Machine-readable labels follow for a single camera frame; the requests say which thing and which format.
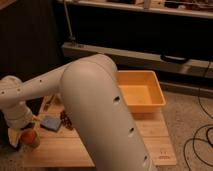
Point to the yellow plastic bin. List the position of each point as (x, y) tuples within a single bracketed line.
[(141, 90)]

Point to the wooden board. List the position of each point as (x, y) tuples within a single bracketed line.
[(65, 149)]

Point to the blue sponge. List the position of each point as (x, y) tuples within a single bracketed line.
[(50, 123)]

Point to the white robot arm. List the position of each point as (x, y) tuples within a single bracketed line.
[(93, 101)]

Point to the dark grape bunch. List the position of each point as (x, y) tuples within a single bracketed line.
[(65, 120)]

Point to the grey metal shelf rail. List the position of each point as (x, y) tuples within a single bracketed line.
[(136, 59)]

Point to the black handle on rail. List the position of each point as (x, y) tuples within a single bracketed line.
[(177, 60)]

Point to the orange peach fruit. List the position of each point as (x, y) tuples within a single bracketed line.
[(28, 137)]

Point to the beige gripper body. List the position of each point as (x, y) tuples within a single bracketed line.
[(15, 134)]

